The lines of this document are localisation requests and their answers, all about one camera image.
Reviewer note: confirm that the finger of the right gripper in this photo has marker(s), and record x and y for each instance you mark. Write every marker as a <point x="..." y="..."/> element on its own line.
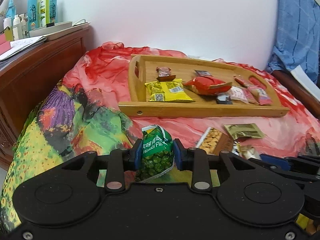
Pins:
<point x="301" y="168"/>

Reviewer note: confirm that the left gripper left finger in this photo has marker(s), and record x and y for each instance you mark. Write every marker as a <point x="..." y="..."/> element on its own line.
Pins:
<point x="119" y="161"/>

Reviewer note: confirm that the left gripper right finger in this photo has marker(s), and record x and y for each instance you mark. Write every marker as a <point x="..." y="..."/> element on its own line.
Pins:
<point x="196" y="161"/>

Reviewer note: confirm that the green wasabi pea bag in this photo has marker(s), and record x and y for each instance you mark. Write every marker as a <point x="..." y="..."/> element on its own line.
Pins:
<point x="157" y="153"/>

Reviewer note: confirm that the gold foil snack pack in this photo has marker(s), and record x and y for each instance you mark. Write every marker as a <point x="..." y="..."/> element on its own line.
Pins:
<point x="237" y="131"/>

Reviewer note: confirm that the yellow snack bag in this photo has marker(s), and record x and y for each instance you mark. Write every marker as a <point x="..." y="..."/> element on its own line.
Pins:
<point x="168" y="91"/>

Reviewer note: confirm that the red puffed snack bag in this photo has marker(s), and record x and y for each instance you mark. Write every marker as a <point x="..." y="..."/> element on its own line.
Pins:
<point x="207" y="85"/>

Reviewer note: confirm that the pink small snack pack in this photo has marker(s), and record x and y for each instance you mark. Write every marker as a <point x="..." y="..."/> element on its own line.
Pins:
<point x="260" y="95"/>

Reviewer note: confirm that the white red-print snack pack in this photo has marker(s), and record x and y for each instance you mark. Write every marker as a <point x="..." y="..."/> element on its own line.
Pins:
<point x="241" y="94"/>

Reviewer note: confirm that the brown chocolate wafer bar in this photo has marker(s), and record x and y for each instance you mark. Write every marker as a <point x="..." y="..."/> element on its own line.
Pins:
<point x="164" y="74"/>

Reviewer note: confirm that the nut picture snack pack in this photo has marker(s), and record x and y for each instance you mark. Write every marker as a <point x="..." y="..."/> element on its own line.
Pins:
<point x="214" y="141"/>

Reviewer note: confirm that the red floral bed cloth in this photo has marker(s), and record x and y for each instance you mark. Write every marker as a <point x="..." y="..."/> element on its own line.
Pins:
<point x="81" y="114"/>

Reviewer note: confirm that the bamboo serving tray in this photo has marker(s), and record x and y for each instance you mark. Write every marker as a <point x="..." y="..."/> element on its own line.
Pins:
<point x="142" y="69"/>

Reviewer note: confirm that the white paper sheet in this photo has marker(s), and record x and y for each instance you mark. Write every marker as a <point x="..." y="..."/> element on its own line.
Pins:
<point x="305" y="81"/>

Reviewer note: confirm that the blue checked cloth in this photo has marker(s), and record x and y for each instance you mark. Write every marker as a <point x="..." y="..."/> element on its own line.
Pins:
<point x="297" y="38"/>

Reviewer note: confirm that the wooden headboard cabinet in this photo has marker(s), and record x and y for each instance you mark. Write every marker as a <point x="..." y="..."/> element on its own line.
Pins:
<point x="28" y="80"/>

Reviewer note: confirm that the white plastic tray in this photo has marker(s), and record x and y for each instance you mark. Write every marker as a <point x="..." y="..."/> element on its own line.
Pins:
<point x="59" y="30"/>

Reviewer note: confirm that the papers on cabinet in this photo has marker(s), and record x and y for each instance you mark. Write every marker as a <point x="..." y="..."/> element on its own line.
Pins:
<point x="20" y="45"/>

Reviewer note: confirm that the small white bottle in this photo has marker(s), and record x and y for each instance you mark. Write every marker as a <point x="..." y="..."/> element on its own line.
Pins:
<point x="17" y="28"/>

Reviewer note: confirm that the teal spray bottle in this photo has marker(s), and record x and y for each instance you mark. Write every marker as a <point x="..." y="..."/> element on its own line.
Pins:
<point x="32" y="13"/>
<point x="53" y="11"/>

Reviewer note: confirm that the green spray bottle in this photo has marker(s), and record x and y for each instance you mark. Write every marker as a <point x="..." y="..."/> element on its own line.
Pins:
<point x="44" y="14"/>

